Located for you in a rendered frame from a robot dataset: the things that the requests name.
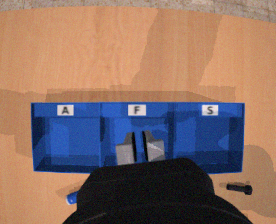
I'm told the blue aa battery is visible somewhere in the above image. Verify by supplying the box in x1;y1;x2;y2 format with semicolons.
65;190;79;205

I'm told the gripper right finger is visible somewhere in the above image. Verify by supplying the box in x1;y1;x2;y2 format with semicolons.
142;130;165;162

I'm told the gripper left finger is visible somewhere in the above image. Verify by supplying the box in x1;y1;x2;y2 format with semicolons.
115;132;137;165

